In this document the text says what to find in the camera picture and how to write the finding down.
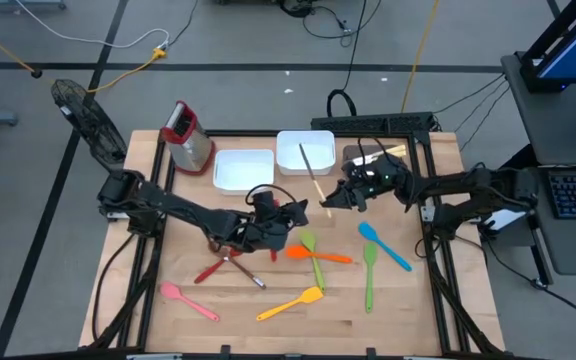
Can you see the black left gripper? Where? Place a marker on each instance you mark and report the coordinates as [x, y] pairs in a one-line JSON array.
[[265, 235]]

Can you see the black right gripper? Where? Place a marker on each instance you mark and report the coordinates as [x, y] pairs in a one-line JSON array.
[[375, 177]]

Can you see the orange silicone spoon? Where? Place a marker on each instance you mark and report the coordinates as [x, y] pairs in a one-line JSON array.
[[295, 252]]

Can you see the blue silicone spatula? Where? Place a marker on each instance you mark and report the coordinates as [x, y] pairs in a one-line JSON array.
[[368, 232]]

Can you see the brown spoon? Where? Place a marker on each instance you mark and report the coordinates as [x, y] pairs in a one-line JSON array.
[[248, 276]]

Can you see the red silicone spoon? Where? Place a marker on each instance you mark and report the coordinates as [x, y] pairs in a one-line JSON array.
[[208, 274]]

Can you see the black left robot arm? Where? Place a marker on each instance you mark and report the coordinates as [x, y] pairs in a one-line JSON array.
[[188, 210]]

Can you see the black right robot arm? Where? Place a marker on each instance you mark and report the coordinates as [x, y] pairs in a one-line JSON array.
[[468, 192]]

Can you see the lime green silicone spoon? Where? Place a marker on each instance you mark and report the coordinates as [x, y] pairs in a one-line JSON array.
[[309, 240]]

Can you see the grey translucent plastic bin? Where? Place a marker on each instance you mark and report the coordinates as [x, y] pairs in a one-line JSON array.
[[353, 152]]

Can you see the white plastic bin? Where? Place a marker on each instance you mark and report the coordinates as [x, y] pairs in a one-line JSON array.
[[243, 172], [323, 150]]

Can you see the green silicone spatula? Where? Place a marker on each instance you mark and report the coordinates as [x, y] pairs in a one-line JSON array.
[[370, 255]]

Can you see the black perforated power strip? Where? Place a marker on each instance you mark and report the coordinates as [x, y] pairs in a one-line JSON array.
[[368, 122]]

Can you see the yellow silicone spatula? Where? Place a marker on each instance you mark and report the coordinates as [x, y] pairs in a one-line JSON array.
[[310, 295]]

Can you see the steel box grater red trim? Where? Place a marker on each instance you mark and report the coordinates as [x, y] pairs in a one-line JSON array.
[[188, 150]]

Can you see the pink silicone spatula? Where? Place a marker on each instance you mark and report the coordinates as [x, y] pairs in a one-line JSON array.
[[170, 291]]

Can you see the white flat panel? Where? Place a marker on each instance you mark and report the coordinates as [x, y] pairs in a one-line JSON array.
[[510, 220]]

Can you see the black floor fan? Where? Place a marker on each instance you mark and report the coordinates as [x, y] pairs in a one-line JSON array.
[[88, 120]]

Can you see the dark grey keyboard desk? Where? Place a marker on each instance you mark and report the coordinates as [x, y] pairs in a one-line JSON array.
[[568, 245]]

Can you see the black computer monitor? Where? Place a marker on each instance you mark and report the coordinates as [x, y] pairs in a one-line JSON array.
[[568, 50]]

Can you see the grey cart base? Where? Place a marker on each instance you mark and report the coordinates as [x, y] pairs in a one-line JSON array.
[[18, 4]]

